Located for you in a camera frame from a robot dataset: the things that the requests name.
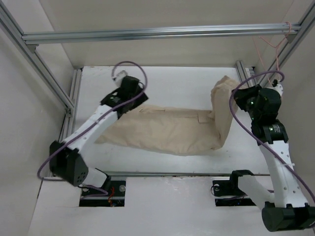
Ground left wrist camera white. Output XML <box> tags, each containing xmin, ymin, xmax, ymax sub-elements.
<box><xmin>112</xmin><ymin>70</ymin><xmax>128</xmax><ymax>87</ymax></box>

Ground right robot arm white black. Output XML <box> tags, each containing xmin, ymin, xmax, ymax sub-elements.
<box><xmin>228</xmin><ymin>85</ymin><xmax>315</xmax><ymax>232</ymax></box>

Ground white foam front board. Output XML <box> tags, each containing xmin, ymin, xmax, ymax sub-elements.
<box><xmin>26</xmin><ymin>176</ymin><xmax>306</xmax><ymax>236</ymax></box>

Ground aluminium frame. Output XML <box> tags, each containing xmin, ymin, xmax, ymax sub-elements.
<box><xmin>0</xmin><ymin>0</ymin><xmax>315</xmax><ymax>177</ymax></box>

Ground beige trousers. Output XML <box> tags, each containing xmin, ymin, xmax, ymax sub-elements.
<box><xmin>96</xmin><ymin>76</ymin><xmax>239</xmax><ymax>156</ymax></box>

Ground pink wire hanger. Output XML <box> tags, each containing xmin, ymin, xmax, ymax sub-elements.
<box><xmin>252</xmin><ymin>22</ymin><xmax>292</xmax><ymax>71</ymax></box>

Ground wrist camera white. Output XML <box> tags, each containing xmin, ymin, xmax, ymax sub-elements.
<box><xmin>112</xmin><ymin>70</ymin><xmax>128</xmax><ymax>87</ymax></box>
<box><xmin>270</xmin><ymin>79</ymin><xmax>284</xmax><ymax>97</ymax></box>

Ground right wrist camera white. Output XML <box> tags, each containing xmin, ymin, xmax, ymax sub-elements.
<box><xmin>270</xmin><ymin>79</ymin><xmax>284</xmax><ymax>97</ymax></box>

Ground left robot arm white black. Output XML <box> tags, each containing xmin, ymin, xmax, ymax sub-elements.
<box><xmin>49</xmin><ymin>75</ymin><xmax>148</xmax><ymax>196</ymax></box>

